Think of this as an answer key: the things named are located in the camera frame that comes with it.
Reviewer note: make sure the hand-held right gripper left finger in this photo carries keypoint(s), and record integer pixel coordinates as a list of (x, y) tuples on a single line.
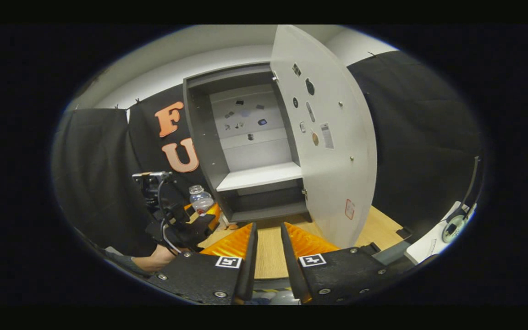
[(250, 266)]

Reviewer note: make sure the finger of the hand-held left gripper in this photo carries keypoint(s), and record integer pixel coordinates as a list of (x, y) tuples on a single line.
[(213, 215)]

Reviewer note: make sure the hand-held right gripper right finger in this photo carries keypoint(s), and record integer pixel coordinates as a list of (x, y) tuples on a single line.
[(289, 266)]

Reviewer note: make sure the clear plastic bottle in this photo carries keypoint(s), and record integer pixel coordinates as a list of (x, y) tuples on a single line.
[(200, 201)]

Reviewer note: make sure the grey cabinet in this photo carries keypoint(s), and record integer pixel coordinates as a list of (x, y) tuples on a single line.
[(204, 146)]

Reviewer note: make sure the beige cabinet door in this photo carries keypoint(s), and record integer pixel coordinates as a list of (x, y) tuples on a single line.
[(337, 183)]

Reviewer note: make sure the white cabinet shelf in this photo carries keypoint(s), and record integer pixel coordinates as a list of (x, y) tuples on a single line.
[(259, 176)]

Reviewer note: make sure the small black block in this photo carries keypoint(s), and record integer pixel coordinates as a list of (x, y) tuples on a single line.
[(404, 233)]

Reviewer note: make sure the round grey device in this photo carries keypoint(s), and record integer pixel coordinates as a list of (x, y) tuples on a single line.
[(454, 229)]

